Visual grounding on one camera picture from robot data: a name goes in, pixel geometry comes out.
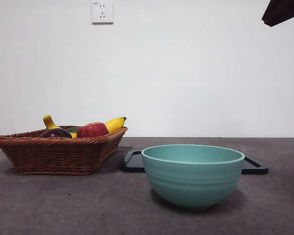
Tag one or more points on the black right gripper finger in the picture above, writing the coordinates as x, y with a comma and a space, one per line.
281, 11

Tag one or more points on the teal ribbed bowl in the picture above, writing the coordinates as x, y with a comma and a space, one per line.
193, 183

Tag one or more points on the dark purple plum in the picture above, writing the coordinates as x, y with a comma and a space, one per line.
56, 133

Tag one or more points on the yellow banana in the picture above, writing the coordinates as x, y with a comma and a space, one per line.
116, 123

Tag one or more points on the black rectangular tray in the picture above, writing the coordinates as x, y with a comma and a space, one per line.
133, 164

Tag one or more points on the red apple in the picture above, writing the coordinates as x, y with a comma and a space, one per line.
91, 129

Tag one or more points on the green avocado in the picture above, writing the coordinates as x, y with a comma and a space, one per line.
73, 129

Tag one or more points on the brown wicker basket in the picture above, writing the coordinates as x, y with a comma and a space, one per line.
56, 156

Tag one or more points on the white wall socket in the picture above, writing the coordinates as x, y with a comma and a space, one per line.
103, 12

